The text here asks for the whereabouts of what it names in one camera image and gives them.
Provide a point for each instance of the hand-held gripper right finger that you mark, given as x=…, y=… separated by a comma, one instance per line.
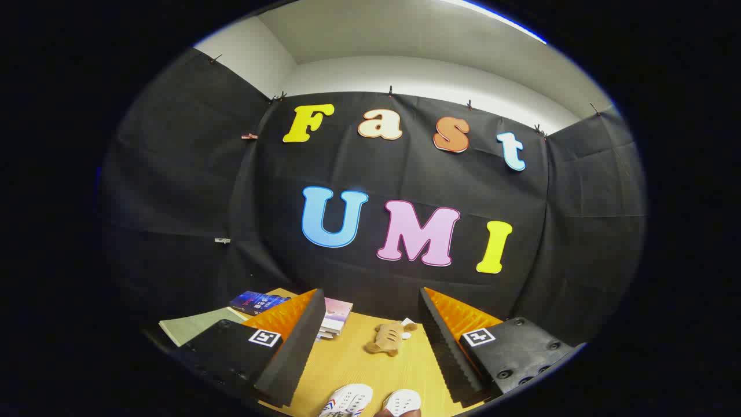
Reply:
x=446, y=347

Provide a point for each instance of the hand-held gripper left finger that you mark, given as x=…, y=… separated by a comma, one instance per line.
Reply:
x=301, y=353

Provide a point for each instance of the white canvas shoe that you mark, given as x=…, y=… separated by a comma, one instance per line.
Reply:
x=346, y=399
x=401, y=402

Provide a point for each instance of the green fabric storage box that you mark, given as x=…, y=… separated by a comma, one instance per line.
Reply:
x=191, y=327

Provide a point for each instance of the white book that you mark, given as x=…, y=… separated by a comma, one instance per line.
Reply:
x=330, y=332

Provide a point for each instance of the pink cover book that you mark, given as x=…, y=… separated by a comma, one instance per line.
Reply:
x=337, y=313

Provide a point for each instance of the brown plush bear toy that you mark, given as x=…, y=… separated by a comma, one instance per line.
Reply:
x=385, y=340

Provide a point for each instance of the dark blue book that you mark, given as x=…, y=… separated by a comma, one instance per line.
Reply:
x=257, y=301

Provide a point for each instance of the black backdrop cloth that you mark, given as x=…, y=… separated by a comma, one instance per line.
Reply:
x=191, y=174

